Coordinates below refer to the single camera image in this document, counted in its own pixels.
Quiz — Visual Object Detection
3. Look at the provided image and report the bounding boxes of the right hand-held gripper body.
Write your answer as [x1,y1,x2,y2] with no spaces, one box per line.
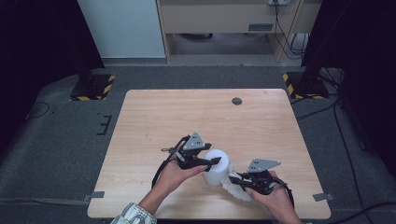
[242,158,282,196]

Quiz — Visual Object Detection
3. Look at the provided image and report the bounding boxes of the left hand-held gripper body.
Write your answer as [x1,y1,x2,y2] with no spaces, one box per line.
[173,131,213,171]

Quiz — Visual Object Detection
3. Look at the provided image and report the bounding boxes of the white cylindrical container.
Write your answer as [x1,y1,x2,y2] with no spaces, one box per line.
[203,148,231,188]

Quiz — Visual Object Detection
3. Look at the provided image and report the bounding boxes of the white cloth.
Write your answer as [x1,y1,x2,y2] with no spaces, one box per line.
[219,162,253,203]

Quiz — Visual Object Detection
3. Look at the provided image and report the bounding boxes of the person's right hand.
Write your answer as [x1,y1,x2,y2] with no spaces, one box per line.
[245,170,296,217]

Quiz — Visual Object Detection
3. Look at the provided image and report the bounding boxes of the person's left hand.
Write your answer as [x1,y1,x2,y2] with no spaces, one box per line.
[153,159,209,202]

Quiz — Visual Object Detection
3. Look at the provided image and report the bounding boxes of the grey tape piece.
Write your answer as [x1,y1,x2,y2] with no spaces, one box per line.
[312,192,335,203]
[82,190,106,203]

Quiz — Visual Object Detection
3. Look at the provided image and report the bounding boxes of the black stand with striped base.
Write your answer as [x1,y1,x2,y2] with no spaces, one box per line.
[69,59,117,102]
[281,46,330,101]

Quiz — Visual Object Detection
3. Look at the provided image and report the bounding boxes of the light wooden desk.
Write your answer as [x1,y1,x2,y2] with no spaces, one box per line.
[155,0,323,64]

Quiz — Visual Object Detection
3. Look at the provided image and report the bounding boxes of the white panel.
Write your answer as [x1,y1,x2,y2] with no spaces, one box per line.
[77,0,167,60]

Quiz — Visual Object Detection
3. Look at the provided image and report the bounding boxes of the dark curtain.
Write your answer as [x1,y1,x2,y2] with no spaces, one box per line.
[0,0,106,160]
[300,0,396,180]

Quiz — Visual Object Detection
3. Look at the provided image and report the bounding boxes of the right hand-held gripper cable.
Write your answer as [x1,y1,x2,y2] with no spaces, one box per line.
[273,176,296,209]

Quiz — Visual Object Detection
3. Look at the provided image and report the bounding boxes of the black hanging cables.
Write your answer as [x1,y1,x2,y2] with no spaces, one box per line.
[273,0,311,61]

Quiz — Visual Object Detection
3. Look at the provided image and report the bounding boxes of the thin black floor cable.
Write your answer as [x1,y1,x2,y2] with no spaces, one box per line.
[25,101,51,120]

